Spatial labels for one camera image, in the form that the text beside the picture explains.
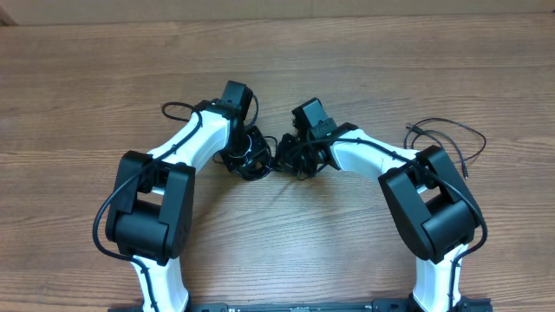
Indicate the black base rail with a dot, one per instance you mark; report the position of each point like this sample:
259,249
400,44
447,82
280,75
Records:
377,305

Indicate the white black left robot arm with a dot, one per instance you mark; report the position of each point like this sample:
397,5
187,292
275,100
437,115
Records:
146,220

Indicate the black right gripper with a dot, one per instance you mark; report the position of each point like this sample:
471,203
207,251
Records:
293,160

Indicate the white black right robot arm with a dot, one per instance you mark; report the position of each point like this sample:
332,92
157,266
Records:
433,210

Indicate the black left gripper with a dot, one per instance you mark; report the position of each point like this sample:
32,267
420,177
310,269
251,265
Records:
257,136

